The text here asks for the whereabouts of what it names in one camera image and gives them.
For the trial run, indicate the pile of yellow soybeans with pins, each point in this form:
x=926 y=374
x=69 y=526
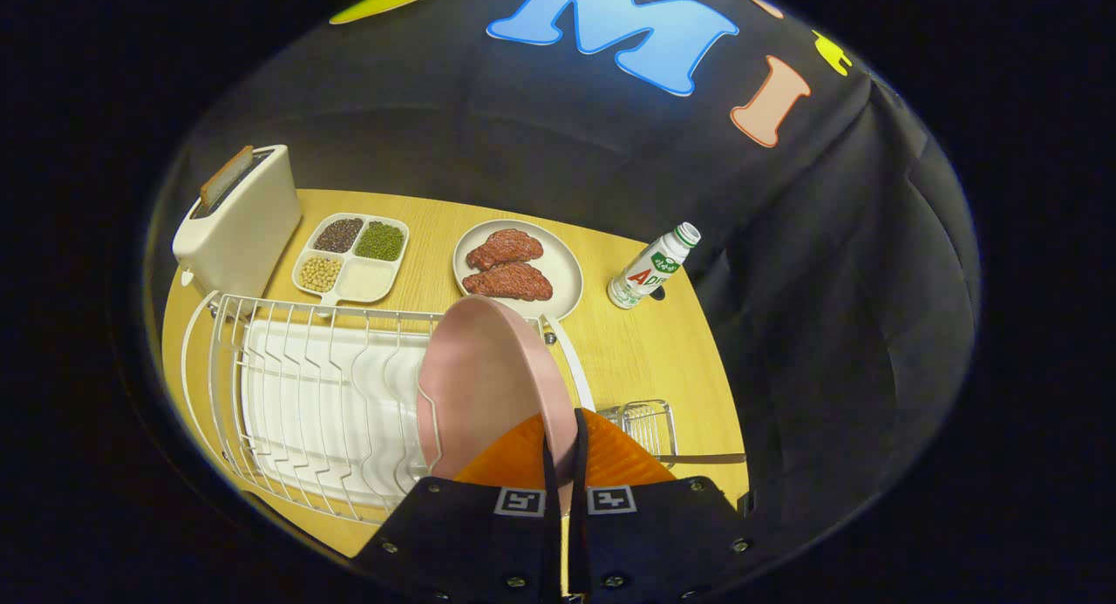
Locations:
x=320 y=274

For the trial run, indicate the white ribbed drain tray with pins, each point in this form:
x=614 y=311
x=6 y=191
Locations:
x=296 y=395

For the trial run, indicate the beige round plate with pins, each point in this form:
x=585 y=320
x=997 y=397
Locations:
x=563 y=273

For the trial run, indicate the pink plate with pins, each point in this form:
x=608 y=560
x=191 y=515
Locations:
x=488 y=377

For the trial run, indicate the pile of green beans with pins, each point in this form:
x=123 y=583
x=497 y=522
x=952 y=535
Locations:
x=380 y=240

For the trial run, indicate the black backdrop cloth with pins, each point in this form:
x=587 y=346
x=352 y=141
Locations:
x=523 y=133

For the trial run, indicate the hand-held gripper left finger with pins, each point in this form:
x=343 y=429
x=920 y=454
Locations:
x=471 y=543

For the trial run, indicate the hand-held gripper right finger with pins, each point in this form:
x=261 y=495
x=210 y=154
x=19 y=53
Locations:
x=654 y=543

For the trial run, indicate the white divided snack tray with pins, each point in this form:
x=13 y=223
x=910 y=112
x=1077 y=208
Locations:
x=370 y=281

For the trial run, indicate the pile of dark beans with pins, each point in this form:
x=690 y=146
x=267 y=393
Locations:
x=338 y=235

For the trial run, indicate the white green-label drink bottle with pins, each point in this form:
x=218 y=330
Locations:
x=649 y=268

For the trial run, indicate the red raw steak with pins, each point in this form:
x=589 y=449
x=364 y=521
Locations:
x=506 y=247
x=510 y=281

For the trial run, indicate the cream toaster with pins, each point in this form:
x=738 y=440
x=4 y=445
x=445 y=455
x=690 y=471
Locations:
x=244 y=229

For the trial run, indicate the brown toast slice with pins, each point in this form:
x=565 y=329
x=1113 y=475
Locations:
x=225 y=177

